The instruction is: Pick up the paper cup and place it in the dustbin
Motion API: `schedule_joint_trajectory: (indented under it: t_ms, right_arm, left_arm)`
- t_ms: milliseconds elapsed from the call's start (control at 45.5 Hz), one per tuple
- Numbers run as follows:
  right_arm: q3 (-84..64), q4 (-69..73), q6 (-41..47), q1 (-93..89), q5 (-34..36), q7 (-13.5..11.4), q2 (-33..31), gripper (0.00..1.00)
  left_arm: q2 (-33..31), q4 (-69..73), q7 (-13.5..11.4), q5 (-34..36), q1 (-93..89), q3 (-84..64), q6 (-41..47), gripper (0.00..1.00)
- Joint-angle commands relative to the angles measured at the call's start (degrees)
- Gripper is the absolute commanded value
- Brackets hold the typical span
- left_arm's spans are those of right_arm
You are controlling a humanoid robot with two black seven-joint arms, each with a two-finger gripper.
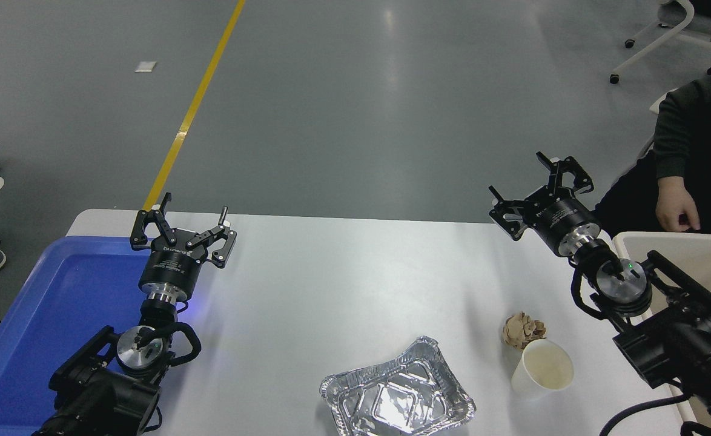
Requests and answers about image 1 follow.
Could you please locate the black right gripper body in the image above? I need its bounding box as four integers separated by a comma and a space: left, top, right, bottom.
525, 189, 595, 246

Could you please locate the crumpled tan paper ball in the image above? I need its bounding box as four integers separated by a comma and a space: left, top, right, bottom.
502, 311, 547, 350

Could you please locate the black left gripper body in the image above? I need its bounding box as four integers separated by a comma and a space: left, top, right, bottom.
138, 240, 207, 299

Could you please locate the silver foil tray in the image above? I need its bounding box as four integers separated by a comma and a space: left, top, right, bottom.
320, 336, 477, 436

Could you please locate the large pale bin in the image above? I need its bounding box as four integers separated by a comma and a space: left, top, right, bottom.
612, 231, 711, 436

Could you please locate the white paper cup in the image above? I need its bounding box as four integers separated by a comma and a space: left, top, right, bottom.
511, 339, 575, 397

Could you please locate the blue plastic tray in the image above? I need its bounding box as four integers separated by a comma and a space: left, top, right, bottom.
0, 235, 202, 436

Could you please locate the person's right hand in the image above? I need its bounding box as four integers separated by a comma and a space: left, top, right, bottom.
656, 177, 701, 233

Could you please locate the person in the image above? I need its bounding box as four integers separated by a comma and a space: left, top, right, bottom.
592, 64, 711, 237

